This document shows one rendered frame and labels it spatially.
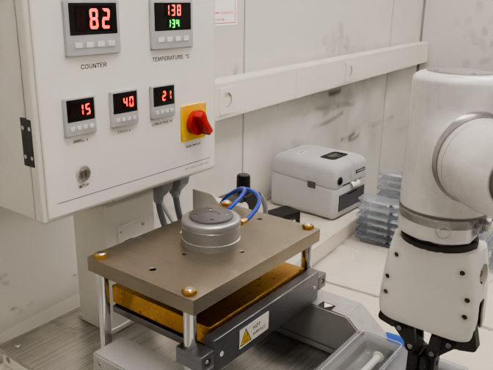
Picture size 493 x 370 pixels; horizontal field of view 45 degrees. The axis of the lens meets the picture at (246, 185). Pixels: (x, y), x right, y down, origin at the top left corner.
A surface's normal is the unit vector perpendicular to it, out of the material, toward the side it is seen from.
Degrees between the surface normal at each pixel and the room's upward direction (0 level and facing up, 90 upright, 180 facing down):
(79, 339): 0
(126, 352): 0
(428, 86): 89
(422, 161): 95
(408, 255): 89
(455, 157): 71
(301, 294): 90
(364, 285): 0
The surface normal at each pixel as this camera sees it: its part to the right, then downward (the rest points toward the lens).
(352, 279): 0.02, -0.95
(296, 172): -0.62, 0.14
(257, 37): 0.84, 0.18
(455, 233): 0.00, 0.30
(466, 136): -0.67, -0.66
